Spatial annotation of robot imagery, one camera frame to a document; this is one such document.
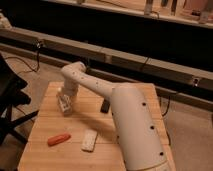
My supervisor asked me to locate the black rectangular block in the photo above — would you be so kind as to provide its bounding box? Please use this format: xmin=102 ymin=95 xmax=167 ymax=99
xmin=100 ymin=99 xmax=110 ymax=113

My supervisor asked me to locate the white bottle with label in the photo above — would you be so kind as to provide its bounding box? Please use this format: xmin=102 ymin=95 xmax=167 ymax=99
xmin=56 ymin=88 xmax=72 ymax=115

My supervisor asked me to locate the black office chair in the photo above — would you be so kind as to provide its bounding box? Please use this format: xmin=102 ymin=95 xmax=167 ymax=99
xmin=0 ymin=54 xmax=38 ymax=145

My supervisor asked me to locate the white rectangular sponge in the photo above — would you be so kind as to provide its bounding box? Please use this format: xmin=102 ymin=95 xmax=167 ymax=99
xmin=81 ymin=129 xmax=98 ymax=152

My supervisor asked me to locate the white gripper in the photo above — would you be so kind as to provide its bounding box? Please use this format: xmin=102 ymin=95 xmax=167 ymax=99
xmin=56 ymin=86 xmax=78 ymax=112

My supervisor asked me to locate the orange carrot toy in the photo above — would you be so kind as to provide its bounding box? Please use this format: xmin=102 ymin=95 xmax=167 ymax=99
xmin=47 ymin=134 xmax=71 ymax=146

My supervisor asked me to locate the black cable on floor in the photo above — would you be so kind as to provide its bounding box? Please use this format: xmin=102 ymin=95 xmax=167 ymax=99
xmin=3 ymin=39 xmax=45 ymax=75

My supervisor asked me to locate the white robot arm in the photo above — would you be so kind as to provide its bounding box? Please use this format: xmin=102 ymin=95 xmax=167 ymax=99
xmin=61 ymin=62 xmax=172 ymax=171

